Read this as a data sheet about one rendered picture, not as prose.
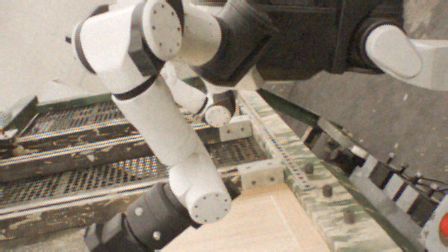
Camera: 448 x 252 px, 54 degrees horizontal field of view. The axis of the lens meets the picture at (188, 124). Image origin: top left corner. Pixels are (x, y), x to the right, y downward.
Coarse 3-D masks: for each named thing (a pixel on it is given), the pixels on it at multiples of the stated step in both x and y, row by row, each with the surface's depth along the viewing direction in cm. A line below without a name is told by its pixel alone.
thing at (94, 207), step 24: (240, 168) 131; (264, 168) 128; (96, 192) 132; (120, 192) 130; (0, 216) 127; (24, 216) 126; (48, 216) 127; (72, 216) 128; (96, 216) 128; (0, 240) 128
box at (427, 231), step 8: (440, 208) 69; (432, 216) 70; (440, 216) 69; (432, 224) 69; (424, 232) 70; (432, 232) 69; (424, 240) 69; (432, 240) 68; (440, 240) 67; (432, 248) 67; (440, 248) 66
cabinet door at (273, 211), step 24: (264, 192) 126; (288, 192) 123; (240, 216) 116; (264, 216) 114; (288, 216) 112; (192, 240) 110; (216, 240) 108; (240, 240) 106; (264, 240) 105; (288, 240) 103; (312, 240) 101
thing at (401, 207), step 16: (320, 160) 134; (336, 160) 130; (352, 160) 129; (368, 160) 119; (336, 176) 125; (352, 176) 126; (368, 176) 116; (384, 176) 110; (400, 176) 110; (416, 176) 105; (352, 192) 116; (368, 192) 117; (384, 192) 108; (400, 192) 104; (416, 192) 98; (432, 192) 99; (368, 208) 108; (384, 208) 109; (400, 208) 104; (416, 208) 99; (432, 208) 92; (384, 224) 101; (400, 224) 102; (416, 224) 97; (400, 240) 96; (416, 240) 96
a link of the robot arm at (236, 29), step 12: (228, 12) 76; (228, 24) 75; (240, 24) 75; (252, 24) 74; (228, 36) 76; (240, 36) 75; (252, 36) 76; (264, 36) 78; (228, 48) 76; (240, 48) 77; (252, 48) 78; (216, 60) 78; (228, 60) 78; (240, 60) 79; (216, 72) 79; (228, 72) 80
